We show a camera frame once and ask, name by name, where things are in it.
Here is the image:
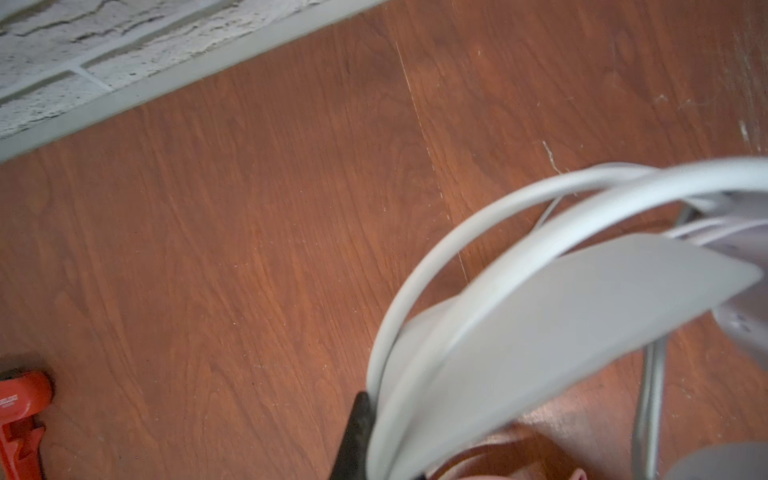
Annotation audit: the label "white headphones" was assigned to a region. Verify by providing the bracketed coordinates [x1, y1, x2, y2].
[365, 157, 767, 479]

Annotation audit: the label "pink headphones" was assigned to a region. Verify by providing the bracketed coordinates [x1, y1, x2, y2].
[425, 443, 588, 479]

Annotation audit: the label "red black pipe wrench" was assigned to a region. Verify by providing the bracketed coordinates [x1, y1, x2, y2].
[1, 371, 53, 480]

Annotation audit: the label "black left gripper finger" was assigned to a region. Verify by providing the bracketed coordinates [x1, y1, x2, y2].
[329, 391, 375, 480]

